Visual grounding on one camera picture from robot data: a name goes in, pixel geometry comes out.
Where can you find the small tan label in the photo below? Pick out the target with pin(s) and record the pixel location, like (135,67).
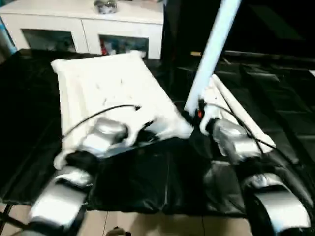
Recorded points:
(195,53)

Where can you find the white plastic table top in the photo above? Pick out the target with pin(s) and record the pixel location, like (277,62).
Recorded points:
(103,78)

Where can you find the black plastic mat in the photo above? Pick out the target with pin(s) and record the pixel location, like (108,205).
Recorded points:
(147,177)

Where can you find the white cabinet with glass doors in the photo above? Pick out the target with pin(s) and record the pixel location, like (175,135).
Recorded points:
(61,22)

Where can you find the grey curtain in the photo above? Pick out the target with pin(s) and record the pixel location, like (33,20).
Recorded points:
(6,41)

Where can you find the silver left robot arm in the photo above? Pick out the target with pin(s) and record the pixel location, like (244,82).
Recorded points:
(103,140)

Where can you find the clear bag of dark parts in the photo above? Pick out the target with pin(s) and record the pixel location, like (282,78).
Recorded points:
(105,6)

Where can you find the white flat board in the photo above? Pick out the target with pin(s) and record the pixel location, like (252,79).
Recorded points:
(312,73)

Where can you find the dark brown rounded object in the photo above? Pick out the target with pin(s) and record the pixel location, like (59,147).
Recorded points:
(119,232)

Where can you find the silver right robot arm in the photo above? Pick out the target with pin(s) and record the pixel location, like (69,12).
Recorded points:
(233,142)

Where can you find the black metal stand frame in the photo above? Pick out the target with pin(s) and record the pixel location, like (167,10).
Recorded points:
(12,217)

